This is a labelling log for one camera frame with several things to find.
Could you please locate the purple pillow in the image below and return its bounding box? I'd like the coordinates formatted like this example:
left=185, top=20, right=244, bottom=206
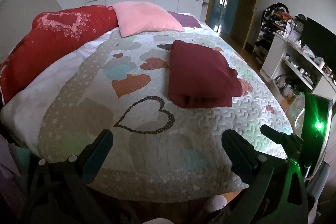
left=168, top=11, right=201, bottom=28

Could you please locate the grey rounded headboard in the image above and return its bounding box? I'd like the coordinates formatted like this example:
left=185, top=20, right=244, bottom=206
left=0, top=0, right=62, bottom=62

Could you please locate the pink cushion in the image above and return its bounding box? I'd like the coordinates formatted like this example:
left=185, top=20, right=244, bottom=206
left=112, top=1, right=185, bottom=38

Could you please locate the black clothes rack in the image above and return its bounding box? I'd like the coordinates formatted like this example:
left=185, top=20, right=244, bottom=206
left=252, top=2, right=294, bottom=64

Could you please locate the black television screen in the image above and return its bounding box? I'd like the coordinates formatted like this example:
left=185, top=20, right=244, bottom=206
left=301, top=17, right=336, bottom=74

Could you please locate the patchwork heart quilt bedspread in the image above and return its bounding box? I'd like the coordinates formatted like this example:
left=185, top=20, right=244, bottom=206
left=38, top=30, right=292, bottom=202

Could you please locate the red embroidered pillow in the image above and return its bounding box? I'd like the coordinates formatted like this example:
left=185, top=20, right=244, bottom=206
left=1, top=5, right=118, bottom=104

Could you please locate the dark red knit sweater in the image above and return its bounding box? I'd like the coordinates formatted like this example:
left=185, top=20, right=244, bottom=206
left=167, top=40, right=243, bottom=109

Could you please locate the white bed sheet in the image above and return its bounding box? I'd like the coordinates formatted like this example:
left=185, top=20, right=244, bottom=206
left=1, top=31, right=113, bottom=155

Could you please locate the white shelf unit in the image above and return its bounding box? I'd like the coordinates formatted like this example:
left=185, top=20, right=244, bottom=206
left=260, top=33, right=335, bottom=102

